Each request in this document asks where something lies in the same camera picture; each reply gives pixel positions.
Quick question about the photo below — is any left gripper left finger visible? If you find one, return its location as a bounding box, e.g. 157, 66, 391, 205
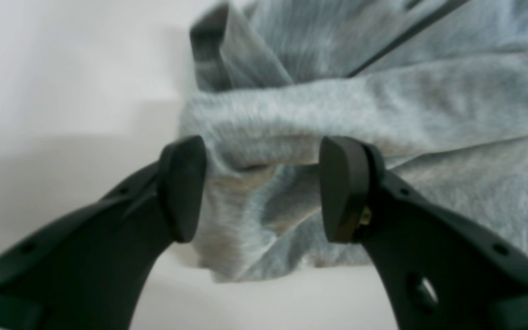
0, 136, 207, 330

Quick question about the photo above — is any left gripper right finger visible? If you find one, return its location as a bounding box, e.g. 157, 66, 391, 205
319, 136, 528, 330

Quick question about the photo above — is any grey t-shirt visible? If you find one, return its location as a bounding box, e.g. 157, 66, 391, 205
180, 0, 528, 282

